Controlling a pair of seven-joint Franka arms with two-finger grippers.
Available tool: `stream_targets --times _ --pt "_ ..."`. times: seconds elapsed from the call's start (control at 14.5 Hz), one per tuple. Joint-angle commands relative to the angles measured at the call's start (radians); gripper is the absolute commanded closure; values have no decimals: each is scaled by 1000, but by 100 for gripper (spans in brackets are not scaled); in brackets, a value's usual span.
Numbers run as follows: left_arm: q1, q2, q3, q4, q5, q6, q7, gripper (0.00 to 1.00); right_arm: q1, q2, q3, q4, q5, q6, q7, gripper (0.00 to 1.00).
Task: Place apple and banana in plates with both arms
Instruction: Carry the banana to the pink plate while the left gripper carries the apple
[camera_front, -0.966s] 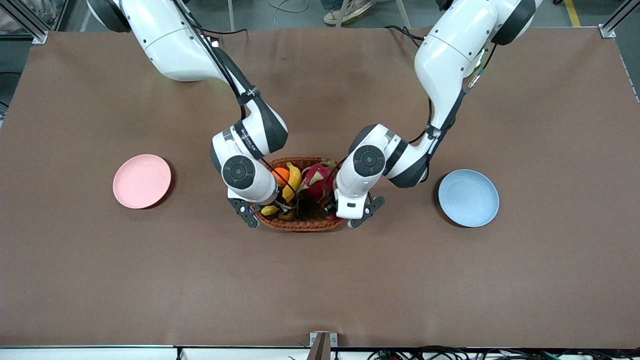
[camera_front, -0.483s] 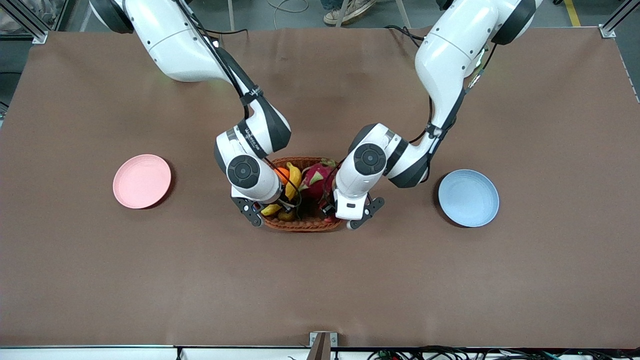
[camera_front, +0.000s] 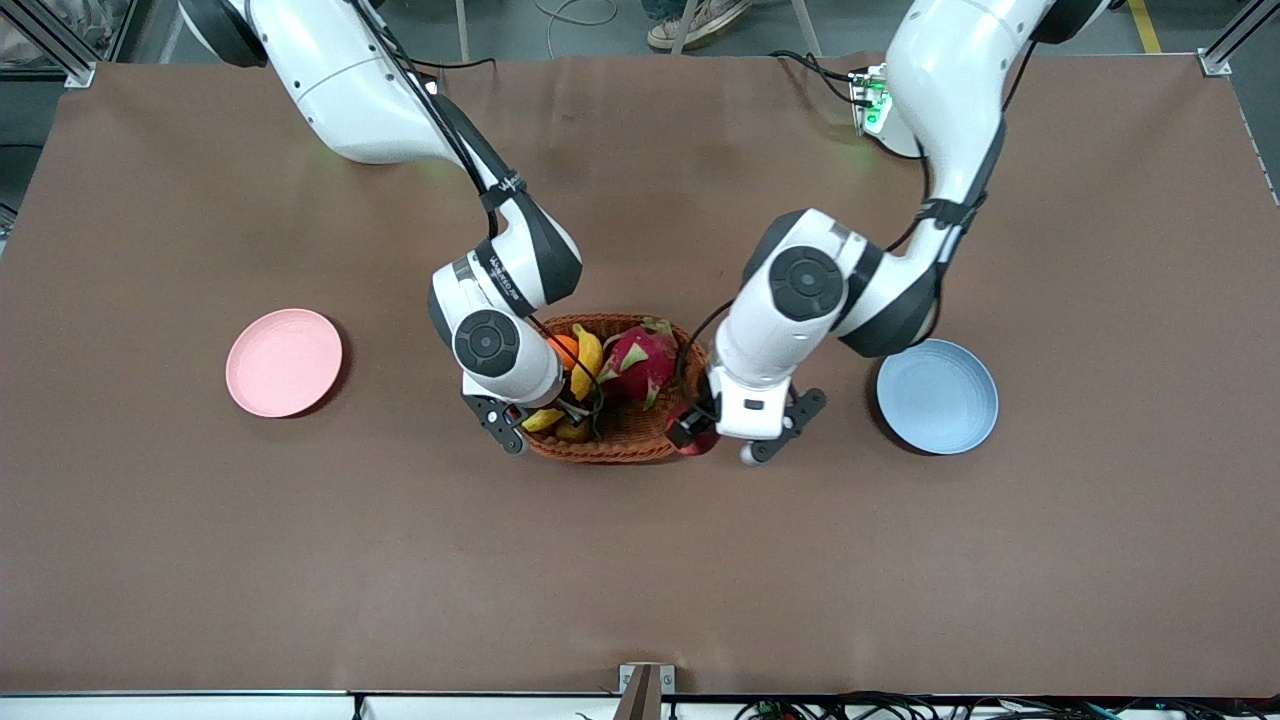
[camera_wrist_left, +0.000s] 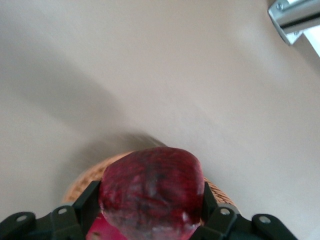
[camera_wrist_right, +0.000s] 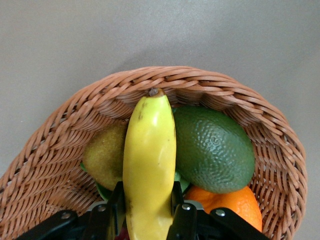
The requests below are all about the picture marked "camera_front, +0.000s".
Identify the yellow banana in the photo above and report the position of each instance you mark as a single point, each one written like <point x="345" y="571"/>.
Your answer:
<point x="587" y="365"/>

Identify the beige sneaker shoe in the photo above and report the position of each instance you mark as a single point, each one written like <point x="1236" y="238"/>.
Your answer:
<point x="700" y="20"/>

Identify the white table edge rail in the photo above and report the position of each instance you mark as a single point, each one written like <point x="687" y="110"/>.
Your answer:
<point x="200" y="708"/>

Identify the orange tangerine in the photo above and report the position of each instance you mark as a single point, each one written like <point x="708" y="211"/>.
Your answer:
<point x="562" y="348"/>

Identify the metal bracket at table edge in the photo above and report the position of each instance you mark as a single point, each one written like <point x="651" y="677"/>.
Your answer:
<point x="645" y="690"/>

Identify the brown table cover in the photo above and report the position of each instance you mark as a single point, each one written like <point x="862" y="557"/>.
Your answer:
<point x="640" y="560"/>

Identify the circuit board green light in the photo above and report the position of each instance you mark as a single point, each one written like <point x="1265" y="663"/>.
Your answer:
<point x="870" y="100"/>

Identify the pink dragon fruit green scales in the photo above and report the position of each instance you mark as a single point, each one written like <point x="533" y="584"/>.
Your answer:
<point x="640" y="365"/>

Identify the brown woven wicker basket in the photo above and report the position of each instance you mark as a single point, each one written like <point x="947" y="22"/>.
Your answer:
<point x="630" y="435"/>

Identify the pink round plate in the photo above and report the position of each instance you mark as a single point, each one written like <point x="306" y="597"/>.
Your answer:
<point x="285" y="362"/>

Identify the grey metal leg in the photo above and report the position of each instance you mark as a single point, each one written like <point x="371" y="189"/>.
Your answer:
<point x="690" y="30"/>
<point x="803" y="25"/>
<point x="462" y="30"/>

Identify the aluminium frame profile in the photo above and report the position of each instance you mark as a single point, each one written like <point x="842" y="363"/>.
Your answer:
<point x="1235" y="40"/>
<point x="50" y="45"/>

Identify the red apple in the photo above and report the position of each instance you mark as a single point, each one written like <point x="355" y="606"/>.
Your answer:
<point x="702" y="447"/>

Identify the blue round plate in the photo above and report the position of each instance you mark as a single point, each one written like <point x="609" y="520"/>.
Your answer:
<point x="945" y="405"/>

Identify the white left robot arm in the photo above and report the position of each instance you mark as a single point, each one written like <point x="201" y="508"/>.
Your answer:
<point x="940" y="70"/>

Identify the olive brown round fruit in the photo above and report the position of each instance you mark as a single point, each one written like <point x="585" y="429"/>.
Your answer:
<point x="572" y="430"/>

